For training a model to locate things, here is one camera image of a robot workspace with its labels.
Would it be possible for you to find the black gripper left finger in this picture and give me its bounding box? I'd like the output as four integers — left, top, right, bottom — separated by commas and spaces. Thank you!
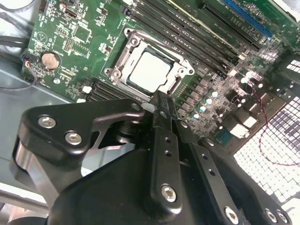
9, 90, 184, 214

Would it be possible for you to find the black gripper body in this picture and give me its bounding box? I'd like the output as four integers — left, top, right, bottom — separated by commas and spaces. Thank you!
46, 147, 227, 225

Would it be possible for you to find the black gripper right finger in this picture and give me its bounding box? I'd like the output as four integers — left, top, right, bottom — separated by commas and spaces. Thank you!
165, 93, 293, 225

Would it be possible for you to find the metal socket cover frame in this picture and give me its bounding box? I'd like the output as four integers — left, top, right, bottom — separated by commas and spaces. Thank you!
110, 29, 195, 97

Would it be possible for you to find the silver CPU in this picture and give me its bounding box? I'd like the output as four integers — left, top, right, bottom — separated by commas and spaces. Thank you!
125, 45, 176, 94

